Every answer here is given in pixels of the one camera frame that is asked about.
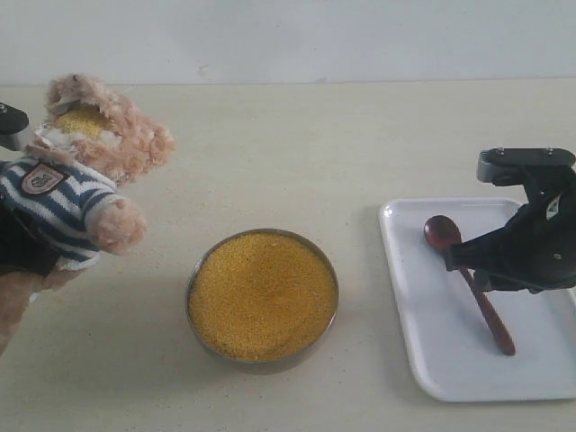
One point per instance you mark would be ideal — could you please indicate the white rectangular plastic tray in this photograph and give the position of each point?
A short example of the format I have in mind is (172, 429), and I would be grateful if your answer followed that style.
(451, 351)

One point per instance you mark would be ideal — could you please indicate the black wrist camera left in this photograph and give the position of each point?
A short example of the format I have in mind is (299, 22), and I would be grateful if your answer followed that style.
(15, 128)

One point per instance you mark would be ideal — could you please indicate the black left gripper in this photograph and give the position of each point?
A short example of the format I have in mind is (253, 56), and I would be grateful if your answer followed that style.
(23, 249)

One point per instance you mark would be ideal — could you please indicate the dark brown wooden spoon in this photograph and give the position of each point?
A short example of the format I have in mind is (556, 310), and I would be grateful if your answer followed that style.
(441, 232)

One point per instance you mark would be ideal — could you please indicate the round metal bowl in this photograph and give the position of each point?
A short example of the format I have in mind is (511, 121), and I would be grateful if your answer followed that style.
(263, 362)

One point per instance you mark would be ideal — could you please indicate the beige teddy bear striped shirt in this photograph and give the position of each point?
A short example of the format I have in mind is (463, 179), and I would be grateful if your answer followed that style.
(92, 142)

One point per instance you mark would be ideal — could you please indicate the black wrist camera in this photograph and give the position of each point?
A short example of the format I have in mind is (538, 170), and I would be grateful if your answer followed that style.
(504, 166)
(15, 128)

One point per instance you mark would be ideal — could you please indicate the yellow millet grain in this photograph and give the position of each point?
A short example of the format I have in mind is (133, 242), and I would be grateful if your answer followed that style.
(263, 297)

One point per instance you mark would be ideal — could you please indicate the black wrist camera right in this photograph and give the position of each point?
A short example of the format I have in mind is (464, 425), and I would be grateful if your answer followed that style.
(504, 166)

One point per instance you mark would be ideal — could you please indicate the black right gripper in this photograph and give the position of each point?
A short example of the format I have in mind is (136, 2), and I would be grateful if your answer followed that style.
(535, 249)

